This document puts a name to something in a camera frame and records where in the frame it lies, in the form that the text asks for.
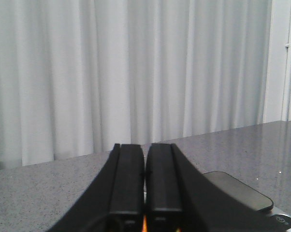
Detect silver digital kitchen scale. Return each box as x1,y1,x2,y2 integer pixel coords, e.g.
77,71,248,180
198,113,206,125
204,171,291,232

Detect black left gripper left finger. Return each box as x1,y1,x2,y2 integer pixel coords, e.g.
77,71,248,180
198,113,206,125
49,144,144,232

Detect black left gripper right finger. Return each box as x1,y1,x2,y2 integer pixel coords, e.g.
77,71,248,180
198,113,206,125
145,143,276,232

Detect white pleated curtain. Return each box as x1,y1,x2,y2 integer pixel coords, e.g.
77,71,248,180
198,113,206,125
0,0,272,169

